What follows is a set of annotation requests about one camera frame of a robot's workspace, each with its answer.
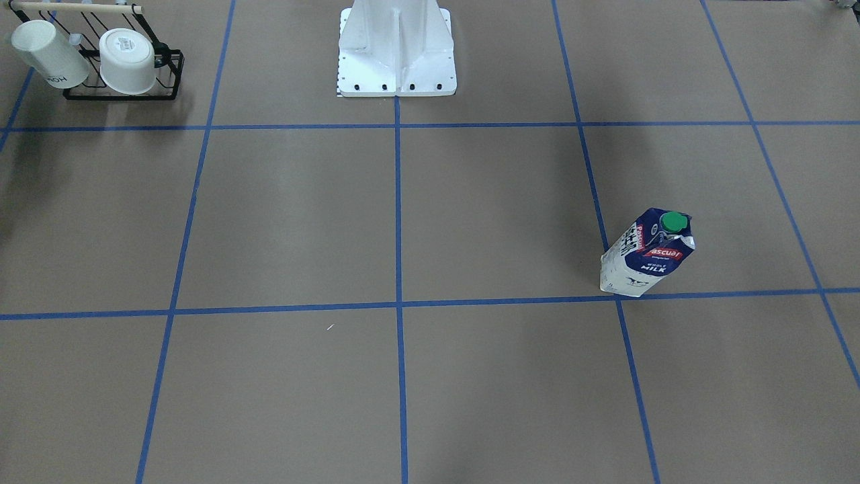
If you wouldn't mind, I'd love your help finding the blue white milk carton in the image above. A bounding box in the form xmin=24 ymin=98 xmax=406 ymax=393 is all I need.
xmin=599 ymin=208 xmax=696 ymax=298

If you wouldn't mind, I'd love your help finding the white upside-down cup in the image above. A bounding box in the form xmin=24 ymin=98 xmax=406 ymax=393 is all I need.
xmin=98 ymin=28 xmax=157 ymax=95

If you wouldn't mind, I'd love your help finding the white cup with lettering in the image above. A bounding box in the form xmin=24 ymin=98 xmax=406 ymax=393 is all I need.
xmin=10 ymin=19 xmax=90 ymax=89

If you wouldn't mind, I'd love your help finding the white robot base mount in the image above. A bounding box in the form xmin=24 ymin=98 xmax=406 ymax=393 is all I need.
xmin=336 ymin=1 xmax=458 ymax=97

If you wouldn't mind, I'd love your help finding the black wire cup rack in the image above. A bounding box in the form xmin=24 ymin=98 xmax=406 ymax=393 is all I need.
xmin=3 ymin=1 xmax=185 ymax=101

